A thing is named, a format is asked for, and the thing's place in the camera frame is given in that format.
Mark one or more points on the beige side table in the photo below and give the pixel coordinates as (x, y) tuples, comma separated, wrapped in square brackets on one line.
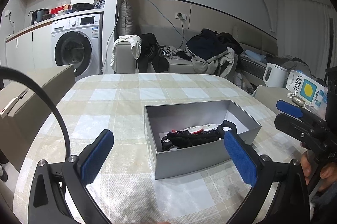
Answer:
[(268, 97)]

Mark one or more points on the bed mattress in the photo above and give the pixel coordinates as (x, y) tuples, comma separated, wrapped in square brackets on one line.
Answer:
[(252, 69)]

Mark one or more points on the black tray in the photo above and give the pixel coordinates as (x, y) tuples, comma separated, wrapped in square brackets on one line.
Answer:
[(83, 6)]

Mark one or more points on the silver cardboard box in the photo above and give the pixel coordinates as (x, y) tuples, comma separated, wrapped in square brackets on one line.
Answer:
[(189, 161)]

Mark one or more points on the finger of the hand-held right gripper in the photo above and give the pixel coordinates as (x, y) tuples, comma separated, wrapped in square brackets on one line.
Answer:
[(289, 122), (288, 108)]

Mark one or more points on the white strip with red mark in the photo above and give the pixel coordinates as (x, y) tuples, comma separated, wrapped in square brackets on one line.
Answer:
[(9, 108)]

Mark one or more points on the white garment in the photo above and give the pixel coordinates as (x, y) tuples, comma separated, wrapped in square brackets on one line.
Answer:
[(134, 42)]

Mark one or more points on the white washing machine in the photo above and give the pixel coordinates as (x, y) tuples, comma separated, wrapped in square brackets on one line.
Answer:
[(63, 29)]

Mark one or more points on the crumpled plastic bag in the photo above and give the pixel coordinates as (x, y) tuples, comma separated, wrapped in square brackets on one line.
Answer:
[(99, 3)]

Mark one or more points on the white electric kettle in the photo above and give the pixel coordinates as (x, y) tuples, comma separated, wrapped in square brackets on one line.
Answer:
[(276, 75)]

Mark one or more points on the silver metal case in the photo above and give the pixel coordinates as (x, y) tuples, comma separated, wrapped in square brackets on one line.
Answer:
[(298, 101)]

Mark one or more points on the white carton with lemon print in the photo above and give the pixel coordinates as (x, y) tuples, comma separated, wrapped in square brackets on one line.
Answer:
[(302, 87)]

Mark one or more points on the red basket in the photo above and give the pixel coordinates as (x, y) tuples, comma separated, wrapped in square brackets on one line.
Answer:
[(59, 10)]

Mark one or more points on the dark navy jacket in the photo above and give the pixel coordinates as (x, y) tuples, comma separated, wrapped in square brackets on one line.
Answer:
[(205, 45)]

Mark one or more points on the white curtain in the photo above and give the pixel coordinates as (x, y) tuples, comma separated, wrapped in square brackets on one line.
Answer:
[(302, 29)]

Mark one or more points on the black white patterned cloth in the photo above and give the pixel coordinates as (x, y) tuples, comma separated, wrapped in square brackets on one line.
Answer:
[(179, 54)]

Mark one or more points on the white wall socket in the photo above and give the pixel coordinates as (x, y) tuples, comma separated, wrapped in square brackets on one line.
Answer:
[(8, 13), (184, 16)]

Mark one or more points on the grey blanket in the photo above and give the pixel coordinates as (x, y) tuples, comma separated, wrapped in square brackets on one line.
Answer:
[(289, 65)]

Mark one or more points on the beige sofa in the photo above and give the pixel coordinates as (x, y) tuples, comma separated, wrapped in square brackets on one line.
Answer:
[(179, 63)]

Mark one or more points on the person's right hand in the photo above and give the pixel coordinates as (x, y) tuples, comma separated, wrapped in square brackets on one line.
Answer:
[(305, 166)]

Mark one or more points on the black striped garment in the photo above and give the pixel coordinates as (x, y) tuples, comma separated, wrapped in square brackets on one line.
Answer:
[(151, 47)]

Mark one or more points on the beige checked tablecloth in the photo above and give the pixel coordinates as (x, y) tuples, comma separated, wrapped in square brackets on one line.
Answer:
[(118, 113)]

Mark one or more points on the grey cushion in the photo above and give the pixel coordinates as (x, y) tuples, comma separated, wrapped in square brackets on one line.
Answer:
[(127, 19)]

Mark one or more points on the grey hoodie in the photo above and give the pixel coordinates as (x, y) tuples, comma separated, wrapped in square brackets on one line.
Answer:
[(205, 63)]

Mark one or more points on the light blue pillow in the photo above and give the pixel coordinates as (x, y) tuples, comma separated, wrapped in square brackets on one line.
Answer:
[(254, 55)]

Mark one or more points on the white kitchen counter cabinet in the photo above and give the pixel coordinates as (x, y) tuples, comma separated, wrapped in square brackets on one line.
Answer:
[(23, 50)]

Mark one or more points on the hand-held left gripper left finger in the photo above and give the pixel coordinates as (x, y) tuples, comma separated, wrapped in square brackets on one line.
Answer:
[(96, 158)]

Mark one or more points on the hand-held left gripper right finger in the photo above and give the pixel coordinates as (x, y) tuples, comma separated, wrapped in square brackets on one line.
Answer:
[(241, 158)]

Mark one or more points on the black pot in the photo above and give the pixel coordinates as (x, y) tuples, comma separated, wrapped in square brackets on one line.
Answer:
[(39, 16)]

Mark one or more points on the brown cardboard box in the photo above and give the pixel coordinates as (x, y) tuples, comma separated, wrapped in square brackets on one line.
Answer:
[(31, 108)]

